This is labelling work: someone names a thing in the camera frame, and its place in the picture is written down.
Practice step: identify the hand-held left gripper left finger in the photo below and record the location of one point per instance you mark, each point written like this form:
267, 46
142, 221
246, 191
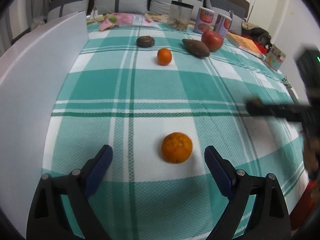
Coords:
98, 172

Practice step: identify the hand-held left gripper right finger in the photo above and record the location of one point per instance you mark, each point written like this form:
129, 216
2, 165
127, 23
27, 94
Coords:
218, 172

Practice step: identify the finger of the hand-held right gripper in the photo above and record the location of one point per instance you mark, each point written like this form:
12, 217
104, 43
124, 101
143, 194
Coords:
272, 111

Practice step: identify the small orange tangerine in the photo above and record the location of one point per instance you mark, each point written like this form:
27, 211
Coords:
177, 147
164, 56

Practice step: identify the person's right hand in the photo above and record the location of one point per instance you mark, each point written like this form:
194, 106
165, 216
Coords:
312, 155

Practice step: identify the glass jar with printed label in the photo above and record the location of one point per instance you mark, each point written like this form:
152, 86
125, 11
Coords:
275, 57

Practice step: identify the red box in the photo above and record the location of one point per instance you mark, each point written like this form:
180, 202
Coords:
261, 48

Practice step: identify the dark brown bag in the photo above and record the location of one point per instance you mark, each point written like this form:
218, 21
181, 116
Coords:
260, 36

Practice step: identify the orange book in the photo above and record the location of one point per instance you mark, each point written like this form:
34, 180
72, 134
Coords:
246, 45

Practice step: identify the white door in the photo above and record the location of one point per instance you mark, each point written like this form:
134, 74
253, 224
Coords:
270, 5

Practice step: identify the red apple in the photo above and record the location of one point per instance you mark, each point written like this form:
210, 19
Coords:
212, 40

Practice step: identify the green white plaid tablecloth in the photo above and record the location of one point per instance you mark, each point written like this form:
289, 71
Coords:
160, 92

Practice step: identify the small sweet potato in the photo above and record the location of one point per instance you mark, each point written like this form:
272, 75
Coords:
195, 47

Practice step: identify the purple orange food can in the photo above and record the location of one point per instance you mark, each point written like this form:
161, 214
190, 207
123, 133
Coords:
205, 20
223, 23

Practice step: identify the clear jar with black lid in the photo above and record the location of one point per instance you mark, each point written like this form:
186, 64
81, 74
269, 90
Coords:
180, 15

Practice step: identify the pink snack packet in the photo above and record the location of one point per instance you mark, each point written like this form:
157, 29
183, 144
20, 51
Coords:
116, 21

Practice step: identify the white snack packet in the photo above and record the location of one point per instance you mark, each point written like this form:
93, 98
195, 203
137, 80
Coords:
145, 20

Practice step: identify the clear bag of snacks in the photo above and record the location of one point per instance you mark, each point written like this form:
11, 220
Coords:
37, 22

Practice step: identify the grey curtain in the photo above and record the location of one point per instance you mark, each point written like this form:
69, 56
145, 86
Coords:
15, 17

